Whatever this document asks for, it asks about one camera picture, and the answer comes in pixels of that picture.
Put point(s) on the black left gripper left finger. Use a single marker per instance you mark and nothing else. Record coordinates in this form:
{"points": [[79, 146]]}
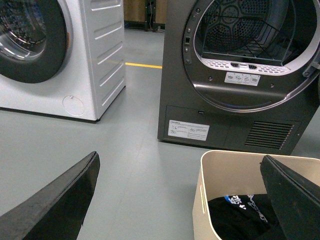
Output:
{"points": [[58, 210]]}

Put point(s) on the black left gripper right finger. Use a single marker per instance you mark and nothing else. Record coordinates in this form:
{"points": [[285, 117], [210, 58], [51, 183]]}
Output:
{"points": [[294, 198]]}

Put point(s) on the beige plastic laundry hamper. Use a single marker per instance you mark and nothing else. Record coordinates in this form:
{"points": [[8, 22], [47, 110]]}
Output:
{"points": [[228, 173]]}

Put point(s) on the black printed t-shirt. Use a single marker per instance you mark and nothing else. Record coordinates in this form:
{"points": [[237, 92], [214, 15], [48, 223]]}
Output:
{"points": [[245, 217]]}

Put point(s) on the dark grey tumble dryer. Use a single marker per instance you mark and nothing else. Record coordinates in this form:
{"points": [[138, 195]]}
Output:
{"points": [[240, 75]]}

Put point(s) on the white washing machine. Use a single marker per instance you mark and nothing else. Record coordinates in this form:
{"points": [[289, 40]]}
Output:
{"points": [[61, 58]]}

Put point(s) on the wooden cabinet in background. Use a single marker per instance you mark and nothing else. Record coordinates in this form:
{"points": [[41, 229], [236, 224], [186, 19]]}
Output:
{"points": [[146, 15]]}

